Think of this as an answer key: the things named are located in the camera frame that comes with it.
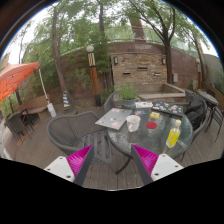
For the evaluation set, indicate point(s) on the green plant in teal pot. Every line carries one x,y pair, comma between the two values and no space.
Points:
127,95

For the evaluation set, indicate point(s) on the wooden bench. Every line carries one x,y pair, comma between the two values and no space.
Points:
33,106

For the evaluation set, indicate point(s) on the black wall lamp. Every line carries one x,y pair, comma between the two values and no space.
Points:
115,60
163,61

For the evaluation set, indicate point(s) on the yellow-labelled clear drink bottle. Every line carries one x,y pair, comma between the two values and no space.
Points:
173,135

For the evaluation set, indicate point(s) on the black metal chair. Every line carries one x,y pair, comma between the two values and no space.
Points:
216,116

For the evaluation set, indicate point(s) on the dark wicker chair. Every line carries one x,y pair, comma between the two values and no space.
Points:
15,123

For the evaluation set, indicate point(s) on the white umbrella pole with base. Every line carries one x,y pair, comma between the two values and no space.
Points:
50,108

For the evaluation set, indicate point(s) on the white printed magazine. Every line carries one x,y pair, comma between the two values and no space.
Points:
144,104

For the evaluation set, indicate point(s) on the dark grey backpack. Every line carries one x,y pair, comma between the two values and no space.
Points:
196,111

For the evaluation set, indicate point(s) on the orange patio umbrella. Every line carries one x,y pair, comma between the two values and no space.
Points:
15,78

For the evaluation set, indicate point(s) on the grey wall box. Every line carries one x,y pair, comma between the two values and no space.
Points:
175,77

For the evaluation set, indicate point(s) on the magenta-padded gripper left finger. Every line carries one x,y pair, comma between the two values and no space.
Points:
79,160

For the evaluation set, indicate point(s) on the small round dark table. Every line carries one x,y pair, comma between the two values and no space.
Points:
207,97

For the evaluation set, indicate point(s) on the silver laptop with stickers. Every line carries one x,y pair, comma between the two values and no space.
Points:
113,118

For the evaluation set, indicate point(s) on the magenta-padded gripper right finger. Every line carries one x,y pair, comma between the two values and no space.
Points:
146,159

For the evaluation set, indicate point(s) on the green leafy tree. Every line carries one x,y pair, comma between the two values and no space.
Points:
58,60
167,56

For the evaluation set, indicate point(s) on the striped lamp post with globe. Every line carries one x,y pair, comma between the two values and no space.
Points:
94,76

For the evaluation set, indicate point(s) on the small yellow card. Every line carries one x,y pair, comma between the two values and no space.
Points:
154,115

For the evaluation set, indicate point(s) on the blue yellow striped cone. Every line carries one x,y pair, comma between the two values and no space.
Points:
66,100

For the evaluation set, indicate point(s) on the white ceramic mug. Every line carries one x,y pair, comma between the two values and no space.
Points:
133,124

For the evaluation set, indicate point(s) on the flat round red coaster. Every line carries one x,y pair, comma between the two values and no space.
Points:
151,125

